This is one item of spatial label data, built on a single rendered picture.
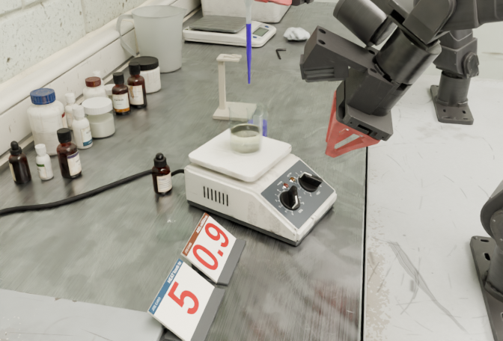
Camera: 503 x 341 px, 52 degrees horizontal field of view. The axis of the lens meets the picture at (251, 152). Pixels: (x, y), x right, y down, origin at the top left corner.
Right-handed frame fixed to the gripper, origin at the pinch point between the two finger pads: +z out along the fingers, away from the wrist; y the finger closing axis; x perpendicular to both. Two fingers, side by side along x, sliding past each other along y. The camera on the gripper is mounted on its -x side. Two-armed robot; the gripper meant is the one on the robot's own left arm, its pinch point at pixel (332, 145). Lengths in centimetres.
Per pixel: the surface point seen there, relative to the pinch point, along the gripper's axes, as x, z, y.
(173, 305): -13.8, 11.0, 24.8
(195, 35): -22, 46, -81
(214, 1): -20, 48, -109
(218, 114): -11.8, 27.8, -29.4
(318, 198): 2.6, 8.4, 2.3
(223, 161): -12.3, 10.1, 1.0
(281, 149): -4.5, 7.5, -3.7
